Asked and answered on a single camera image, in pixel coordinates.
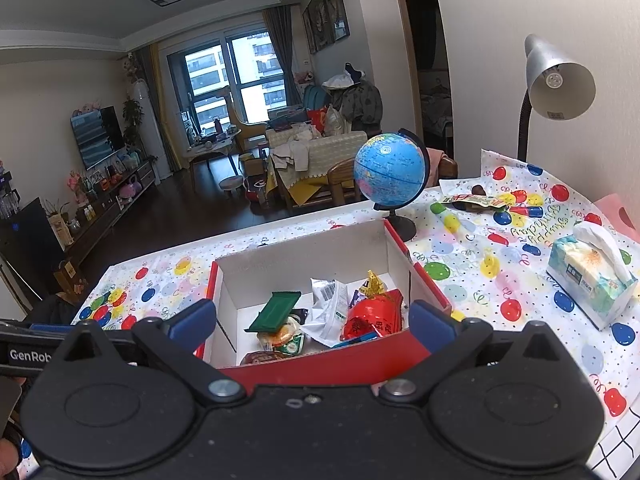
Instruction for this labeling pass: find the balloon print tablecloth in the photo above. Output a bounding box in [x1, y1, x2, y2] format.
[70, 147, 640, 480]

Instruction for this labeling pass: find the yellow chair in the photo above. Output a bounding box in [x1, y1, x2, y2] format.
[217, 85, 271, 153]

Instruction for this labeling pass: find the white long snack packet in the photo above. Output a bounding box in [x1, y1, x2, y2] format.
[300, 277, 351, 348]

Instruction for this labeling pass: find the green brown wrapper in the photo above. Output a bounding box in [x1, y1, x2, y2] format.
[430, 185, 511, 214]

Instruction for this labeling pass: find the pink cloth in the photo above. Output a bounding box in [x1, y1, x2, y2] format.
[425, 149, 448, 186]

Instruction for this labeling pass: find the blue globe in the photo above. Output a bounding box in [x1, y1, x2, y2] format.
[353, 130, 430, 242]

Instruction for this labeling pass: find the green bar packet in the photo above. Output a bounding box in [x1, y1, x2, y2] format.
[244, 291, 302, 335]

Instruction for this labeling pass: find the dark TV cabinet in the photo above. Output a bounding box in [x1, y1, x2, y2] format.
[60, 160, 161, 261]

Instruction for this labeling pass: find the pink flower bouquet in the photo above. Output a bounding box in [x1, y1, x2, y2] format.
[67, 170, 86, 206]

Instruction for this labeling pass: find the large window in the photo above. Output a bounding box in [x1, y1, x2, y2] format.
[167, 32, 296, 141]

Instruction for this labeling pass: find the yellow curtain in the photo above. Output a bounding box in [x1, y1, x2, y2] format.
[150, 42, 183, 173]

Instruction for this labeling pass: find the white checked paper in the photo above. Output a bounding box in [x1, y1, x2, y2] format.
[582, 410, 640, 480]

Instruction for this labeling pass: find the red-brown cookie packet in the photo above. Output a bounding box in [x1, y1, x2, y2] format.
[240, 350, 301, 367]

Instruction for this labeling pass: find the grey curtain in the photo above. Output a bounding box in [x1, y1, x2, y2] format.
[262, 5, 313, 126]

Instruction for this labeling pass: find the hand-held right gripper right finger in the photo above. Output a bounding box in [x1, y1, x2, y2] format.
[380, 299, 576, 403]

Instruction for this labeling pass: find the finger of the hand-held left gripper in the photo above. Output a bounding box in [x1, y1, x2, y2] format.
[0, 317, 77, 333]

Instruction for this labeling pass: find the television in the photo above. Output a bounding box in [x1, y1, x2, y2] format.
[70, 106, 126, 171]

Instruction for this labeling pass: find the round coffee table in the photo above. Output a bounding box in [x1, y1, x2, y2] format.
[187, 137, 241, 181]

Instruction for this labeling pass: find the black cabinet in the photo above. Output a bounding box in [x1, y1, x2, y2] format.
[0, 197, 63, 306]

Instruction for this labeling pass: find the pile of clothes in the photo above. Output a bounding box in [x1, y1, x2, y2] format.
[322, 62, 385, 136]

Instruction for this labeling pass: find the sofa with cream cover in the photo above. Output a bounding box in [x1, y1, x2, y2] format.
[265, 130, 368, 211]

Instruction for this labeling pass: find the teal armchair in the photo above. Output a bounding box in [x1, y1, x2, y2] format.
[302, 84, 333, 116]

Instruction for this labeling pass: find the red snack packet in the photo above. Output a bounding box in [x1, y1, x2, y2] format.
[340, 289, 405, 343]

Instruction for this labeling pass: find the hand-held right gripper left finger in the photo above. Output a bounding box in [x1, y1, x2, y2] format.
[47, 299, 248, 403]

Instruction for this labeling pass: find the tissue pack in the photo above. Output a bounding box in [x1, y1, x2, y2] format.
[546, 221, 640, 332]

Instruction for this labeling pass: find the red cardboard box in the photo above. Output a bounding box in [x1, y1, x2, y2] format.
[194, 217, 453, 396]

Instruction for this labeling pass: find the white tower air conditioner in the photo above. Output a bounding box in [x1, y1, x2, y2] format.
[127, 80, 166, 186]

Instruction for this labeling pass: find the potted plant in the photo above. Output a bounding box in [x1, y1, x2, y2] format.
[121, 97, 143, 148]

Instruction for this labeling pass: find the dark framed wall picture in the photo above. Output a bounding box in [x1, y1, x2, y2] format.
[320, 0, 351, 43]
[302, 0, 326, 56]

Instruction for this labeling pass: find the yellow snack packet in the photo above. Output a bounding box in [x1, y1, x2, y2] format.
[360, 270, 388, 301]

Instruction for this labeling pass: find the grey desk lamp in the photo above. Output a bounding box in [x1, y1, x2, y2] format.
[516, 34, 597, 162]

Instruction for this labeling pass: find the brown box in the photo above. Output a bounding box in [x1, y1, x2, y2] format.
[52, 260, 83, 293]

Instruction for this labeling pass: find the pink bag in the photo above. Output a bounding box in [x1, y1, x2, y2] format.
[592, 192, 640, 243]

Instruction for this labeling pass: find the beige paper bag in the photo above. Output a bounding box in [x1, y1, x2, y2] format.
[47, 212, 73, 248]

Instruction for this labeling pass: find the green burger-print packet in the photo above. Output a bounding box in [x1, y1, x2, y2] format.
[257, 317, 307, 356]

